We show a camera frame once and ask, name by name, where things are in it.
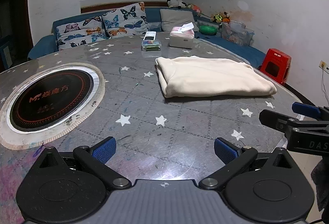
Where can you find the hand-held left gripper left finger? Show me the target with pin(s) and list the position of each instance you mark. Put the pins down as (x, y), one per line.
(104, 149)

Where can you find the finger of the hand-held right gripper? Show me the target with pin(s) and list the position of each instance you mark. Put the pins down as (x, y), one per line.
(305, 110)
(275, 117)

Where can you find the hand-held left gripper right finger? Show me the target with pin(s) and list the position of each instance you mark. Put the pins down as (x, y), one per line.
(226, 150)

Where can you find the cream garment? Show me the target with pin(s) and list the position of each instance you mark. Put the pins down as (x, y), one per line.
(210, 77)

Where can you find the person's right forearm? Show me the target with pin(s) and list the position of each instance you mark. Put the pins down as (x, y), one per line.
(321, 182)

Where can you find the red plastic stool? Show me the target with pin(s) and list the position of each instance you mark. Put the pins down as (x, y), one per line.
(279, 58)

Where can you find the blue sofa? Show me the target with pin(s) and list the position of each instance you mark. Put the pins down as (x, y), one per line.
(244, 52)

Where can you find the round black induction cooker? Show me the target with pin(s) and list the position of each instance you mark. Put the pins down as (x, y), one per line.
(48, 100)

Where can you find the clear plastic storage box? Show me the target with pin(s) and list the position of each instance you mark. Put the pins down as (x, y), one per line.
(236, 33)

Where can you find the green bowl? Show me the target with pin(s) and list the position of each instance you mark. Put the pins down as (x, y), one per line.
(208, 29)

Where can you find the heap of small plush toys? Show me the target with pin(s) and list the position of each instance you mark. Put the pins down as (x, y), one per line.
(220, 17)

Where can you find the butterfly print cushion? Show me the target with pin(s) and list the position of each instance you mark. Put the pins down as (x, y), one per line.
(79, 33)
(126, 19)

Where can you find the white tissue box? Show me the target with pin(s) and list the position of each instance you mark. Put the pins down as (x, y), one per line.
(181, 40)

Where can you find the white remote control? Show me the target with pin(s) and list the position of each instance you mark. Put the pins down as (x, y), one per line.
(149, 36)

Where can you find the pink orange plush toy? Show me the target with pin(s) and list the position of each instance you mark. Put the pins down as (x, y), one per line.
(196, 8)

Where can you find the grey pillow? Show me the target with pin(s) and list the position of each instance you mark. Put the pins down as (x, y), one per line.
(177, 19)

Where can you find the black and white plush toy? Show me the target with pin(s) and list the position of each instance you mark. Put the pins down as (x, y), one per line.
(176, 3)

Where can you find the dark brown door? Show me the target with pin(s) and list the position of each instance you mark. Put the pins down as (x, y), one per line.
(15, 7)

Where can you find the wall socket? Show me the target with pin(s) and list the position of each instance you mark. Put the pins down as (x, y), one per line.
(322, 65)

